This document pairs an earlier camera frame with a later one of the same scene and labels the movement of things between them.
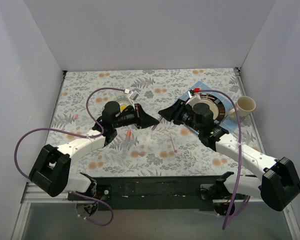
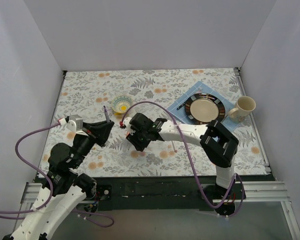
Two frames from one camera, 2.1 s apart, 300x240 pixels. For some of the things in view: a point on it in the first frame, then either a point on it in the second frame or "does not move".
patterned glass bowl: (123, 102) does not move
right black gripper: (179, 113) to (135, 139)
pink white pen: (173, 143) does not move
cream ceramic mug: (245, 105) does not move
